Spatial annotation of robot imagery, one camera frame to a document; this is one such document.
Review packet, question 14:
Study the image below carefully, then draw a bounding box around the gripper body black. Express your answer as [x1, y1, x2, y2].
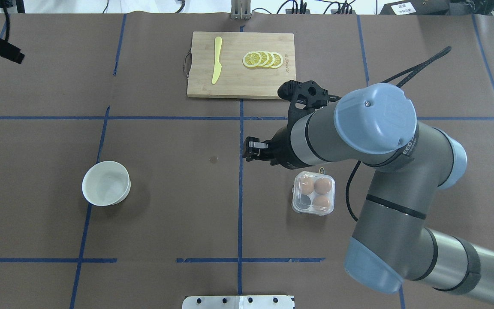
[264, 127, 311, 169]

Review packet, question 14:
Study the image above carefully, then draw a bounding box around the brown egg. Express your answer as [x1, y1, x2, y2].
[300, 177, 314, 195]
[314, 177, 333, 195]
[313, 195, 331, 212]

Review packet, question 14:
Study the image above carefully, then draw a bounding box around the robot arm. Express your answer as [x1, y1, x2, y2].
[243, 81, 494, 304]

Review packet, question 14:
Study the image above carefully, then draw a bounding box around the clear plastic egg box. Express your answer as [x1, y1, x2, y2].
[291, 171, 336, 216]

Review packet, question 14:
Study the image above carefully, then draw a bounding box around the brown egg in box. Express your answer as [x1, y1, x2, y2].
[313, 195, 331, 212]
[314, 177, 333, 195]

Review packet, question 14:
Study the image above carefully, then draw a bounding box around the wooden cutting board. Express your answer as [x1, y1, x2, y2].
[187, 31, 296, 100]

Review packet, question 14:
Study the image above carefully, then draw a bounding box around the yellow plastic knife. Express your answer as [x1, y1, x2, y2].
[211, 36, 222, 85]

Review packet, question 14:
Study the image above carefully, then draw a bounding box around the yellow lemon slice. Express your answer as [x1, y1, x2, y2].
[256, 50, 271, 68]
[262, 51, 275, 68]
[269, 52, 283, 69]
[242, 51, 262, 68]

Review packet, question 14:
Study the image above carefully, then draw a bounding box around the white paper bowl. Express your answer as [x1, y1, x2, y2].
[81, 161, 131, 207]

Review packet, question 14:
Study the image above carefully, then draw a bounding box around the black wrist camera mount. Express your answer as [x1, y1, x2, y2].
[277, 80, 341, 131]

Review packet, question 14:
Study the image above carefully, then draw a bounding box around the aluminium frame post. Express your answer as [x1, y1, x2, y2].
[231, 0, 252, 20]

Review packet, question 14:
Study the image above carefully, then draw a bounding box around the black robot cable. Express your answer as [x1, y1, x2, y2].
[345, 46, 452, 223]

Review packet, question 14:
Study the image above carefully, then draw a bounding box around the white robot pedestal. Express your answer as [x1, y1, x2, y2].
[182, 295, 296, 309]

